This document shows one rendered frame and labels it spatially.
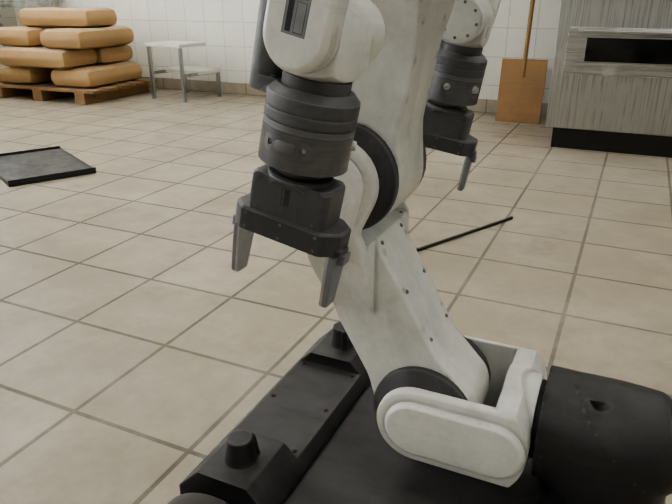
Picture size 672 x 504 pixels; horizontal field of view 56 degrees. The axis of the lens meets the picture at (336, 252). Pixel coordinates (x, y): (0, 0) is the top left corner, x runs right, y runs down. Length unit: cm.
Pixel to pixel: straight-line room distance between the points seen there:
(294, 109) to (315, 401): 64
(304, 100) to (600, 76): 329
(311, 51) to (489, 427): 53
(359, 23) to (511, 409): 52
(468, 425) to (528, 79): 387
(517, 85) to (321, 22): 409
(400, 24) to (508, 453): 54
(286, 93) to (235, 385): 100
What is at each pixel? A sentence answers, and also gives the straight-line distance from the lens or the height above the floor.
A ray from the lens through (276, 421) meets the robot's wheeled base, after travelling 105.
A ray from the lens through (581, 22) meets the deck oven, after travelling 378.
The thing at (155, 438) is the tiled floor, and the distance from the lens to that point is 136.
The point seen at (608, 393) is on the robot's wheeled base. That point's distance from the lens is 89.
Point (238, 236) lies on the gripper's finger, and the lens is 66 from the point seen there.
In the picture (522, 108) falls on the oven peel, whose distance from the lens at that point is 459.
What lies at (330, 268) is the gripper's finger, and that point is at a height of 58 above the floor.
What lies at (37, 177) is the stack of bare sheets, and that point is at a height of 2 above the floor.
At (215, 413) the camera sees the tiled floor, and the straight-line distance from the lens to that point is 140.
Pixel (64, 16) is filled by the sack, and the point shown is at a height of 65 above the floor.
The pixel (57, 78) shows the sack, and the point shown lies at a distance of 575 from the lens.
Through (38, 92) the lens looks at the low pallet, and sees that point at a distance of 586.
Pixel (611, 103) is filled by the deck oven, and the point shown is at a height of 27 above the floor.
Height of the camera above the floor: 83
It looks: 22 degrees down
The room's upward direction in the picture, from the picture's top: straight up
